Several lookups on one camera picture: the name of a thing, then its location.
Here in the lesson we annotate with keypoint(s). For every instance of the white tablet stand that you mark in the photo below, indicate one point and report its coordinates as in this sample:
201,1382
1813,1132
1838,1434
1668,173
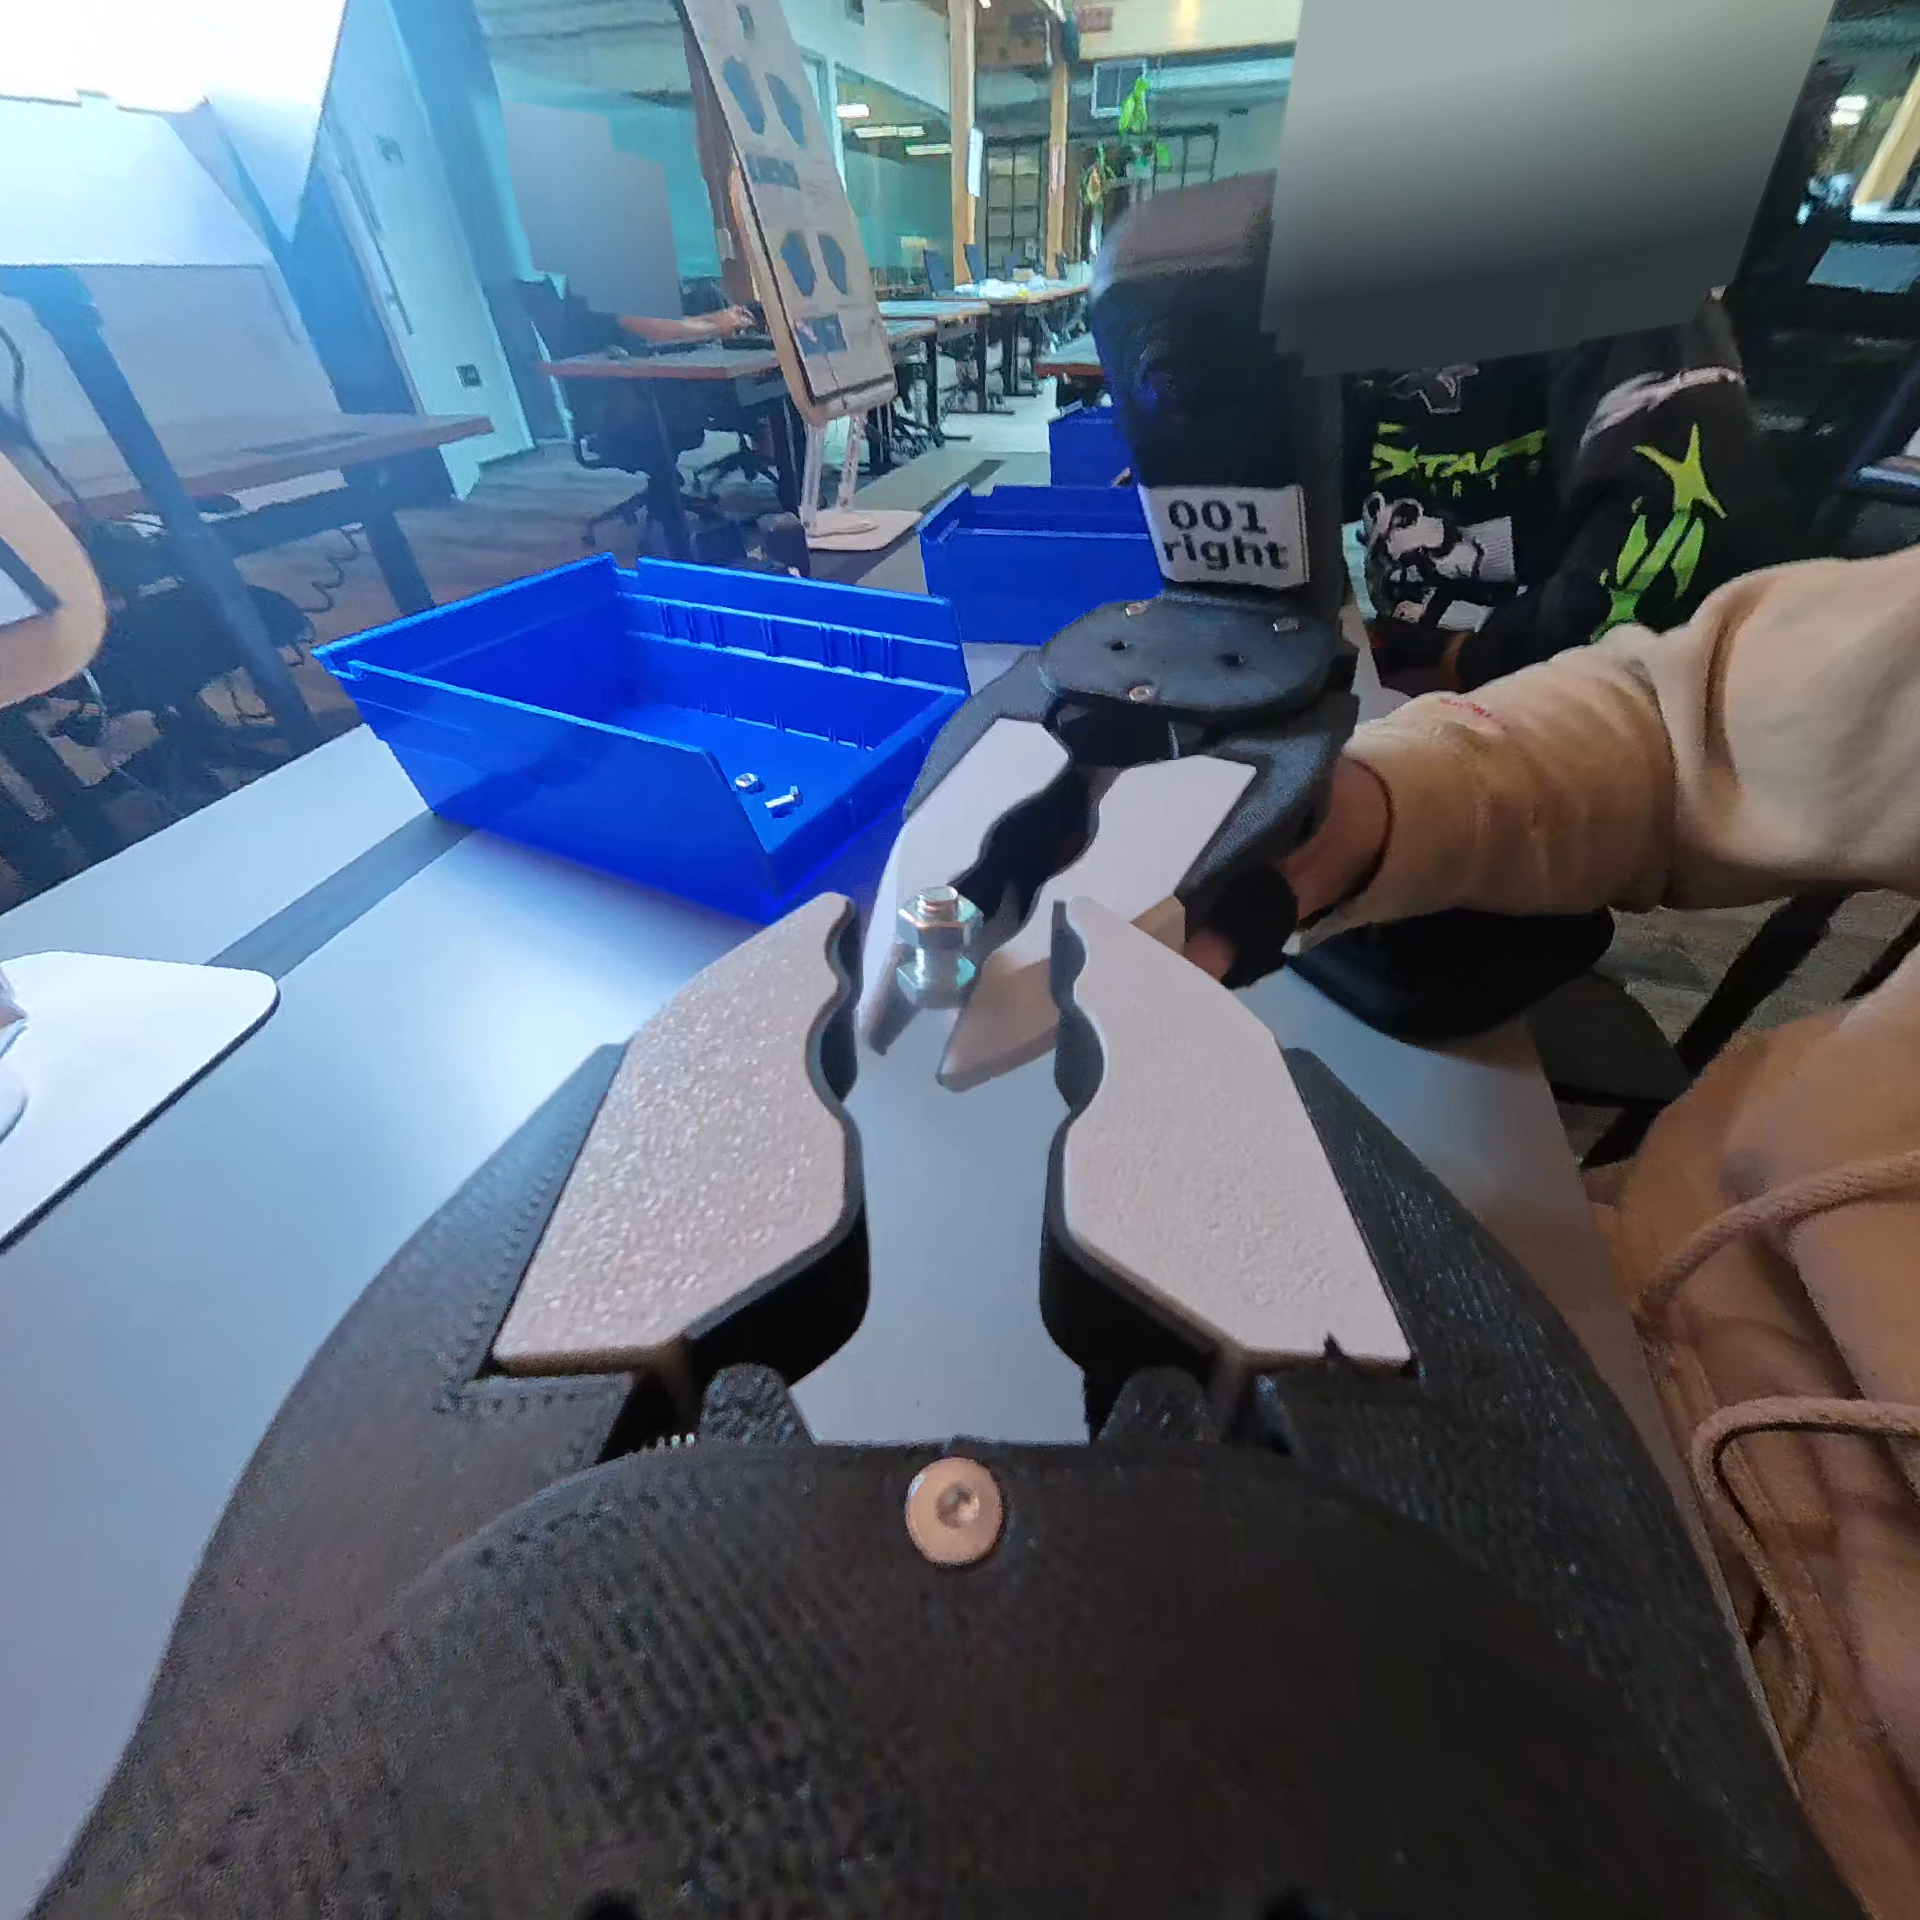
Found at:
121,1066

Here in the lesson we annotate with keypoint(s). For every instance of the cluster of bolts with nuts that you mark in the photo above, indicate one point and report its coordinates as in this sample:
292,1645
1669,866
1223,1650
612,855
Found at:
767,796

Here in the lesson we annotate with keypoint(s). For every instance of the studio softbox light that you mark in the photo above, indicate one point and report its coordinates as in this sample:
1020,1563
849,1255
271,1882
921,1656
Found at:
151,92

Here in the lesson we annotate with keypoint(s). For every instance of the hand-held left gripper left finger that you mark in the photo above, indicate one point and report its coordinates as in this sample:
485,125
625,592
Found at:
697,1188

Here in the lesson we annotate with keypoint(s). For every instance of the small silver nut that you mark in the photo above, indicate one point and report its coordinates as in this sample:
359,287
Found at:
943,964

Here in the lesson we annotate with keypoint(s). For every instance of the wooden desk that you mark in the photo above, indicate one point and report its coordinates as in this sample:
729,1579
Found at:
675,366
301,451

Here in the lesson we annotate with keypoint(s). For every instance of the person's beige hoodie torso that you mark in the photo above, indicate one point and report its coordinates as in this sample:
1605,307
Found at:
1803,1411

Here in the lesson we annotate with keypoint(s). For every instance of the person's right hand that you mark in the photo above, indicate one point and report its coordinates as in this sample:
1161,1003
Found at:
1357,843

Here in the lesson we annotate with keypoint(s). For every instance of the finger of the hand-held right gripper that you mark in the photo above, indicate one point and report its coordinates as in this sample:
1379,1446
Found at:
976,813
1155,826

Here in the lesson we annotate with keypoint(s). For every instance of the cardboard sign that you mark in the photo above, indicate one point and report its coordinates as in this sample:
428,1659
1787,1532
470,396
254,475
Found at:
805,212

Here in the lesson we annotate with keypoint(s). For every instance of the blue plastic bin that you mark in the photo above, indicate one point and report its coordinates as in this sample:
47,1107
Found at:
511,750
1036,573
1087,451

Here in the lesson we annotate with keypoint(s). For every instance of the person's right forearm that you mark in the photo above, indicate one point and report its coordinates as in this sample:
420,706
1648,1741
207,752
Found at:
1651,750

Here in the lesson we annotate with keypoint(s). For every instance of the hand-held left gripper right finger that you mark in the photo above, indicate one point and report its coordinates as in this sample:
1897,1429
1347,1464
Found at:
1222,1188

